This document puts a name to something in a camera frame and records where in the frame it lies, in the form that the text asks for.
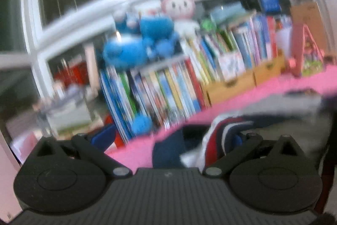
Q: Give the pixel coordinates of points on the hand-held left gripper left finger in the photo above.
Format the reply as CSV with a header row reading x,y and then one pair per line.
x,y
105,135

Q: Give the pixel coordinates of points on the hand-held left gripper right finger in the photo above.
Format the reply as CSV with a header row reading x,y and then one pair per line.
x,y
239,141

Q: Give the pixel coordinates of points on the navy white striped jacket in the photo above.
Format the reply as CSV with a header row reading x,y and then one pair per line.
x,y
168,151

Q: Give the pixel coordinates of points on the red plastic crate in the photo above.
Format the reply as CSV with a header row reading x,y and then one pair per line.
x,y
118,138

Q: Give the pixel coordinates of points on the blue pompom ball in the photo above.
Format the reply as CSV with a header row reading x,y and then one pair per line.
x,y
142,124

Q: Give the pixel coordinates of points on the pink blanket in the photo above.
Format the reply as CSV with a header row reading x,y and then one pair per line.
x,y
237,101

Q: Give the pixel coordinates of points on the stack of paper booklets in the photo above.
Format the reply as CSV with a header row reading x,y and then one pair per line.
x,y
68,114

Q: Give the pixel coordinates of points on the wooden drawer organizer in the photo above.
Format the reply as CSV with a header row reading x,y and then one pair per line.
x,y
229,85

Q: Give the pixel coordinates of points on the red tin box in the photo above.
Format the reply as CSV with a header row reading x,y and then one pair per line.
x,y
76,72

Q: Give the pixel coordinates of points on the white pencil print box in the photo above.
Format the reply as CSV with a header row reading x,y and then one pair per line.
x,y
231,65

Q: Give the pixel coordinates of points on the row of colourful books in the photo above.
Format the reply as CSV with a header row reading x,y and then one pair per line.
x,y
171,88

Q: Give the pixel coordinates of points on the pink triangular dollhouse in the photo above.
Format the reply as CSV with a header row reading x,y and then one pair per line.
x,y
297,56

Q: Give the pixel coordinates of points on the white paper sheets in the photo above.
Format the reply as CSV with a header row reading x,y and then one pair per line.
x,y
283,41

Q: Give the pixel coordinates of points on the teal booklet stack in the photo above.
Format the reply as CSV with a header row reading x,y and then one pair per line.
x,y
229,14

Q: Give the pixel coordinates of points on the brown cardboard box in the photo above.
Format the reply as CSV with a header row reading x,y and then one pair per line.
x,y
308,16

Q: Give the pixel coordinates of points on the pink white bunny plush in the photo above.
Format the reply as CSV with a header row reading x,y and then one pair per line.
x,y
179,6

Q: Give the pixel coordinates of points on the white window frame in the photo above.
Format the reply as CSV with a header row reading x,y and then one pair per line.
x,y
34,3

